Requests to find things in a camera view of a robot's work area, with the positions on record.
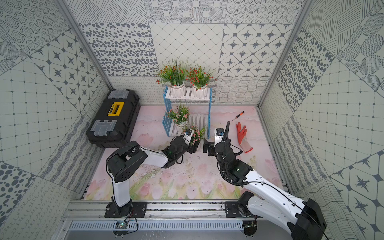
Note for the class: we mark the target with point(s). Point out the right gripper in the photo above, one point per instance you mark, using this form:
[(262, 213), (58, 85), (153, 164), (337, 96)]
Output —
[(211, 148)]

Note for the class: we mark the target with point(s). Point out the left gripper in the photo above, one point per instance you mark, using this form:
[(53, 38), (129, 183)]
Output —
[(190, 144)]

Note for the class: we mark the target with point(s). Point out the pink flower pot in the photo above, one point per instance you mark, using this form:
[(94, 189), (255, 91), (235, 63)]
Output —
[(180, 115), (199, 134)]

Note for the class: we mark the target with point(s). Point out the red flower pot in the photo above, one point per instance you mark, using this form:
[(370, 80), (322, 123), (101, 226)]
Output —
[(200, 78), (173, 73)]

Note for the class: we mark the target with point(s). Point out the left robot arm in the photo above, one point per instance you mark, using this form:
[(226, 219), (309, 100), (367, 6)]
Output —
[(124, 162)]

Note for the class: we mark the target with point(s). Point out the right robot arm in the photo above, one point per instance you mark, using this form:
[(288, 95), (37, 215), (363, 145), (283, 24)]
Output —
[(303, 220)]

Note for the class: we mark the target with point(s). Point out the blue white wooden rack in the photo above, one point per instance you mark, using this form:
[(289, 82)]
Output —
[(195, 119)]

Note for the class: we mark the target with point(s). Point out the orange black screwdriver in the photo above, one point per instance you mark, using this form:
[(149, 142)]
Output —
[(238, 115)]

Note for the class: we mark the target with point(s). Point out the black plastic toolbox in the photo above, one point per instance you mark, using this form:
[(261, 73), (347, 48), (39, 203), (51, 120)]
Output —
[(113, 125)]

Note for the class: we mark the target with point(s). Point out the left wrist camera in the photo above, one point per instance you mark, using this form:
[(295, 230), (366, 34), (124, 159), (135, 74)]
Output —
[(188, 136)]

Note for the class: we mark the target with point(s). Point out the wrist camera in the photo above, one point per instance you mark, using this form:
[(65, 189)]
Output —
[(188, 136), (219, 135)]

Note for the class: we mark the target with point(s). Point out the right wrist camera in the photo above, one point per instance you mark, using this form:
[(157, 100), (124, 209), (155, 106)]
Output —
[(219, 135)]

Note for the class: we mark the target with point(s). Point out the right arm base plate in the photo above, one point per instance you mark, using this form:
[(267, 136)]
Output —
[(232, 210)]

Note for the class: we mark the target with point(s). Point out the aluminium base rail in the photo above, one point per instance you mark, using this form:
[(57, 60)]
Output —
[(199, 209)]

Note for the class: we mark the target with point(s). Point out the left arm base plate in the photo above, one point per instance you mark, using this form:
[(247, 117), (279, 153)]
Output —
[(134, 209)]

